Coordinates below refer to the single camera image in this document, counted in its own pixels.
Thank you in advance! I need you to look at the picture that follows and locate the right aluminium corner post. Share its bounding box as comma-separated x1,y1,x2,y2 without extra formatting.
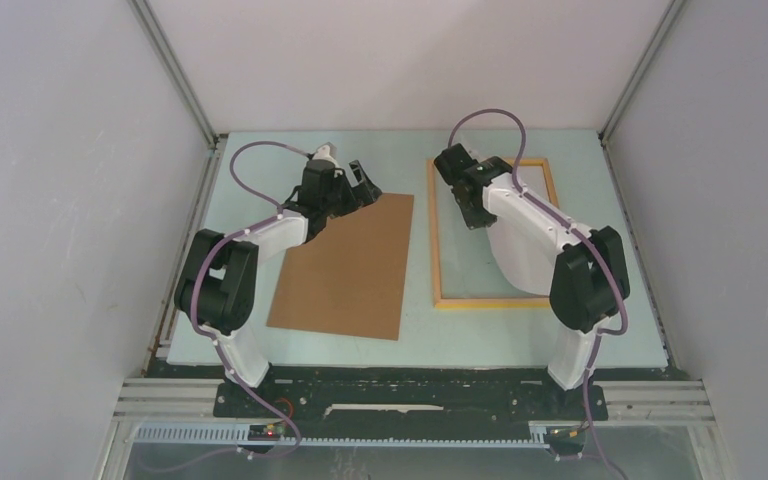
598,0,689,147

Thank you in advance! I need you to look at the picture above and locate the small circuit board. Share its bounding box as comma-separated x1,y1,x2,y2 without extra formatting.
247,424,285,442

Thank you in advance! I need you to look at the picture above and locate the grey cable duct strip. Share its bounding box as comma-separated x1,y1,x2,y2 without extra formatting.
131,422,549,449

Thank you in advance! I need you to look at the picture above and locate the brown cardboard backing board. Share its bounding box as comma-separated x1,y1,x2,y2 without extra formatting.
267,193,414,341

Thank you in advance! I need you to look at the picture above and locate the yellow wooden picture frame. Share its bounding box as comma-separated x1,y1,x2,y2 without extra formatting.
426,158,550,310

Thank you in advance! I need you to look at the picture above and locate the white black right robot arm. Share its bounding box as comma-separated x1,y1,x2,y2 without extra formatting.
433,144,630,418

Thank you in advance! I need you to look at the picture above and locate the left aluminium corner post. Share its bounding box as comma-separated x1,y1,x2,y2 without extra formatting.
128,0,219,148

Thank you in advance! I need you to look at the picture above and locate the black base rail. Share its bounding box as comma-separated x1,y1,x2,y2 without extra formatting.
213,366,608,440

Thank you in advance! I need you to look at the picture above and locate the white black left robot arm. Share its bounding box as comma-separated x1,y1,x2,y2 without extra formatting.
174,159,382,417

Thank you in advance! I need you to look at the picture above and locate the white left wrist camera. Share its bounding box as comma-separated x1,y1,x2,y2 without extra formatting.
308,143,340,167

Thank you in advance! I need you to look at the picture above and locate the aluminium corner post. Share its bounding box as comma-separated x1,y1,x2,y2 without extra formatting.
128,0,219,148
598,0,689,147

